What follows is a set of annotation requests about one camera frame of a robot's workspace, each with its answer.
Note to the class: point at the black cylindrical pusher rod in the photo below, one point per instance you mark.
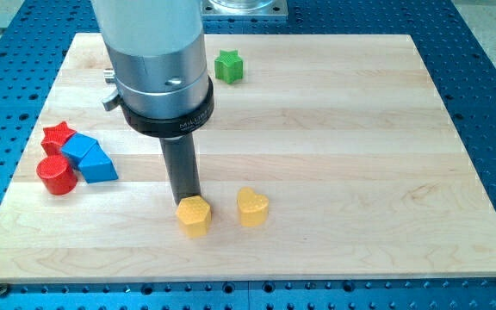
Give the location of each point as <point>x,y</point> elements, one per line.
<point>180,161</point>

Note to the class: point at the blue triangular block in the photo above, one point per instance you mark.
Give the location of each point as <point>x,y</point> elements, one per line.
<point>96,166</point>

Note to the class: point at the green star block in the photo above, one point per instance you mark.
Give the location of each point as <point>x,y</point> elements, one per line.
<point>229,66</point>

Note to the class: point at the red cylinder block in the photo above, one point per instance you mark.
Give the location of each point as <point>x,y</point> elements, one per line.
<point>56,174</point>

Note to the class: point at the red star block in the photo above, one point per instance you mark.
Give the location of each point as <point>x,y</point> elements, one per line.
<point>55,137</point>

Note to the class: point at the left board clamp screw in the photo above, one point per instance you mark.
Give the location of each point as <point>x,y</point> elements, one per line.
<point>4,289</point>

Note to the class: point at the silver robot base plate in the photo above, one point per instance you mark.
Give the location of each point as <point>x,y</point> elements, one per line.
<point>275,10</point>

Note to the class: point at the yellow hexagon block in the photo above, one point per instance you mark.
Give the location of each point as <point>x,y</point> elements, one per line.
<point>194,216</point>

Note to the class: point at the yellow heart block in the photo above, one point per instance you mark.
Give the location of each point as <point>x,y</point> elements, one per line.
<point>253,207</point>

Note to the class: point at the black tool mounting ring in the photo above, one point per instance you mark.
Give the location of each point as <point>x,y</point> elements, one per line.
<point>170,128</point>

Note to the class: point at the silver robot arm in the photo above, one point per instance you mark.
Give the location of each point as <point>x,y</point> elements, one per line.
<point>157,51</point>

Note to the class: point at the blue cube block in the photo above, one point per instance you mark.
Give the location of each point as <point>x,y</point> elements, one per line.
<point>77,147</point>

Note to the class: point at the light wooden board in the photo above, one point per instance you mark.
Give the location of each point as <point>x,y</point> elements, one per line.
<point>346,135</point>

